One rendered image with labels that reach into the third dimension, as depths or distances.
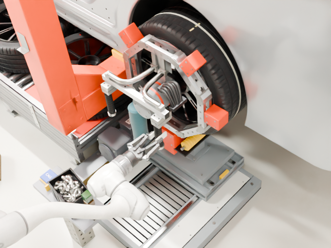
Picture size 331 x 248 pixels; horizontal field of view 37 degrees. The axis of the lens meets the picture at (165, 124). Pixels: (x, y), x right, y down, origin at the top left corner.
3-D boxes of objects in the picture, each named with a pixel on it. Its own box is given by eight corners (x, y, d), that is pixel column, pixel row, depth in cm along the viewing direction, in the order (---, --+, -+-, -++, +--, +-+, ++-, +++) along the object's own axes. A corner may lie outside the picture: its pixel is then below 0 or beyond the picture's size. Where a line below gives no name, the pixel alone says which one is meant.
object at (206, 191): (243, 166, 307) (244, 156, 300) (206, 202, 291) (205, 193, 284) (183, 127, 333) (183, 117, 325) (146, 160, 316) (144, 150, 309)
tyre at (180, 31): (278, 93, 234) (195, -22, 228) (248, 121, 224) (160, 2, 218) (210, 122, 293) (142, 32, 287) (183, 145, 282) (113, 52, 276)
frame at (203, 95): (213, 146, 255) (212, 66, 215) (204, 154, 252) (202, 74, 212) (139, 99, 283) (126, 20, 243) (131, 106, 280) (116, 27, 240)
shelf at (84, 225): (110, 212, 252) (109, 208, 250) (84, 234, 244) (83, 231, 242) (58, 168, 274) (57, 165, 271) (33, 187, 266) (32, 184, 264)
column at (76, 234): (95, 235, 291) (81, 195, 260) (82, 247, 287) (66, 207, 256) (84, 226, 296) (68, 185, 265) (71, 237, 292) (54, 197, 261)
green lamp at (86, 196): (93, 198, 234) (92, 193, 231) (87, 203, 232) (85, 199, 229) (88, 193, 236) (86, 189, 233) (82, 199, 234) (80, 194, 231)
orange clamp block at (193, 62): (199, 69, 226) (207, 61, 218) (187, 77, 222) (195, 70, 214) (189, 57, 226) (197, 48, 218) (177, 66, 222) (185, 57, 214)
